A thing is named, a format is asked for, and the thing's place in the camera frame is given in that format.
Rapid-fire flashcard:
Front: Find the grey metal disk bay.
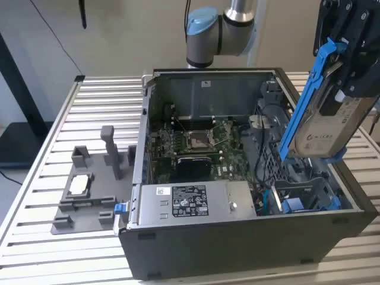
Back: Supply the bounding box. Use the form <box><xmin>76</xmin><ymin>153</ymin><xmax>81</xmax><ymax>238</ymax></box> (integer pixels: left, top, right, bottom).
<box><xmin>242</xmin><ymin>97</ymin><xmax>330</xmax><ymax>186</ymax></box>

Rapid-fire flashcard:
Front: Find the green motherboard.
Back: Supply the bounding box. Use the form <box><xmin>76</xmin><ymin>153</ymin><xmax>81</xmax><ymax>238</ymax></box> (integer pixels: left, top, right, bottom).
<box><xmin>148</xmin><ymin>117</ymin><xmax>259</xmax><ymax>183</ymax></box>

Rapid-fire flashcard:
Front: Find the CPU socket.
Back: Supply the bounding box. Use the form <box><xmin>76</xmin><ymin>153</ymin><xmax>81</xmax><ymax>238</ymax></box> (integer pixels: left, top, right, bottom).
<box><xmin>183</xmin><ymin>129</ymin><xmax>213</xmax><ymax>151</ymax></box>

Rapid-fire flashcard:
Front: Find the black graphics card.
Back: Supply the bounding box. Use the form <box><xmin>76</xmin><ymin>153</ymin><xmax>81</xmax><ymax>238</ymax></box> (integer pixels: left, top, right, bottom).
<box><xmin>176</xmin><ymin>156</ymin><xmax>213</xmax><ymax>182</ymax></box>

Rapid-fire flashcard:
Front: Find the black open PC case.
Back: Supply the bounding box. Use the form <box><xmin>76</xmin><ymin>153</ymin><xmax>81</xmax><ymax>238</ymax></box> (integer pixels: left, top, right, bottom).
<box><xmin>118</xmin><ymin>67</ymin><xmax>379</xmax><ymax>281</ymax></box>

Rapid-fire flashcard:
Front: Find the silver power supply unit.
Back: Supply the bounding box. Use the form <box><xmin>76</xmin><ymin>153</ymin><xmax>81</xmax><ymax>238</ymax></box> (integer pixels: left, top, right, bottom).
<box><xmin>138</xmin><ymin>180</ymin><xmax>258</xmax><ymax>226</ymax></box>

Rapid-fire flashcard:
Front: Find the black antenna rod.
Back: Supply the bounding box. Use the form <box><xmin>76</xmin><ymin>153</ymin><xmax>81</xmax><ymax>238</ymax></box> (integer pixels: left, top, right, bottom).
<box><xmin>78</xmin><ymin>0</ymin><xmax>87</xmax><ymax>30</ymax></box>

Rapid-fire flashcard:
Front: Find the grey parts rack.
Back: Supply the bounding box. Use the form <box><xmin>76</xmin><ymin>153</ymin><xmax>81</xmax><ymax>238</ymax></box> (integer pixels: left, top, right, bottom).
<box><xmin>50</xmin><ymin>125</ymin><xmax>137</xmax><ymax>235</ymax></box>

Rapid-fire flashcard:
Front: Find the silver CPU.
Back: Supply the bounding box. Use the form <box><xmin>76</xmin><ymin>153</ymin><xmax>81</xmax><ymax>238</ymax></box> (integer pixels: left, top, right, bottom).
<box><xmin>68</xmin><ymin>175</ymin><xmax>90</xmax><ymax>195</ymax></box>

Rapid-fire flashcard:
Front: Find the green RAM stick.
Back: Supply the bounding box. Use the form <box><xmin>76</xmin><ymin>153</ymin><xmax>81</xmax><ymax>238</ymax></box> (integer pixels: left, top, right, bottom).
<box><xmin>71</xmin><ymin>200</ymin><xmax>105</xmax><ymax>208</ymax></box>

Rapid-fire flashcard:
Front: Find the black monitor stand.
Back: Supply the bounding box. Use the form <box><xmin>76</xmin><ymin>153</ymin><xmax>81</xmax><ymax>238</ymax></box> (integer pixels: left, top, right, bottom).
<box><xmin>0</xmin><ymin>32</ymin><xmax>55</xmax><ymax>170</ymax></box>

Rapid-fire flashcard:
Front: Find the long black wire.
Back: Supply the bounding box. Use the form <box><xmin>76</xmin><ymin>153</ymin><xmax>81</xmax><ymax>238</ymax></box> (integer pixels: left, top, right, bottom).
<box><xmin>254</xmin><ymin>105</ymin><xmax>273</xmax><ymax>189</ymax></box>

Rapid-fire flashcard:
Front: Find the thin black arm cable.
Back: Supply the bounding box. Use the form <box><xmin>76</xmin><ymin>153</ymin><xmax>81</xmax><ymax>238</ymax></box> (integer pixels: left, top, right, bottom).
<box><xmin>183</xmin><ymin>0</ymin><xmax>193</xmax><ymax>34</ymax></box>

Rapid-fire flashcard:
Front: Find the pale blue data wire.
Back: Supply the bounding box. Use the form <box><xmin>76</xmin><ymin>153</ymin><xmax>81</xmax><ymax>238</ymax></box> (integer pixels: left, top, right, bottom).
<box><xmin>261</xmin><ymin>186</ymin><xmax>271</xmax><ymax>215</ymax></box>

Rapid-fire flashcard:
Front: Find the thin black wall cable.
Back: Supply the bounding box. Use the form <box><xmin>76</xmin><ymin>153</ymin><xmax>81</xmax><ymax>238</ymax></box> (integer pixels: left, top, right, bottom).
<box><xmin>29</xmin><ymin>0</ymin><xmax>83</xmax><ymax>77</ymax></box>

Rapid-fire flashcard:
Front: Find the thin black floor cable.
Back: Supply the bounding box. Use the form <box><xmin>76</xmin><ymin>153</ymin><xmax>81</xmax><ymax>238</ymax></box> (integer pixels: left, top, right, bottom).
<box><xmin>0</xmin><ymin>170</ymin><xmax>23</xmax><ymax>185</ymax></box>

